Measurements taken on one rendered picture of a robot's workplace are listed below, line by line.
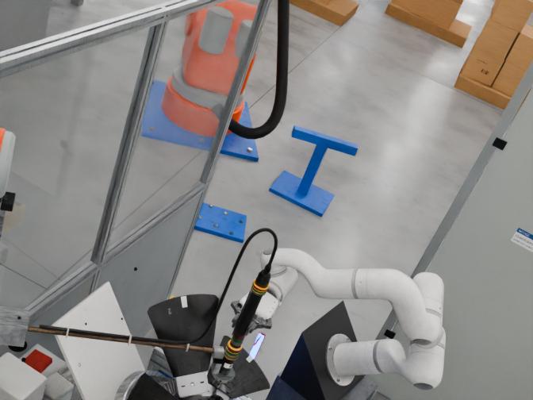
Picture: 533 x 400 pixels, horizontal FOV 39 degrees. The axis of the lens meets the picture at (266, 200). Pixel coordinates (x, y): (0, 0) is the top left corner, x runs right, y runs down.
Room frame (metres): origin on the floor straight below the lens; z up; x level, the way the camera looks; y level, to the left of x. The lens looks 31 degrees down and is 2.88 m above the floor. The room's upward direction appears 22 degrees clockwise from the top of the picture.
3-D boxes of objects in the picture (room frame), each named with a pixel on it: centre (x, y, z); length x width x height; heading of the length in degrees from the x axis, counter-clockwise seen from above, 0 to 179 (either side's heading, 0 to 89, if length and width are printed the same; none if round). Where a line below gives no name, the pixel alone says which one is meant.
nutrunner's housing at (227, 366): (1.61, -0.07, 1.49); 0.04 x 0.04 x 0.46
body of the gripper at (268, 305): (1.71, -0.10, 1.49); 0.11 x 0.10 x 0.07; 166
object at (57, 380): (1.71, 0.41, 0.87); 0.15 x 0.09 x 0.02; 162
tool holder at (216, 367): (1.60, -0.06, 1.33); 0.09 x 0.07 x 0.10; 111
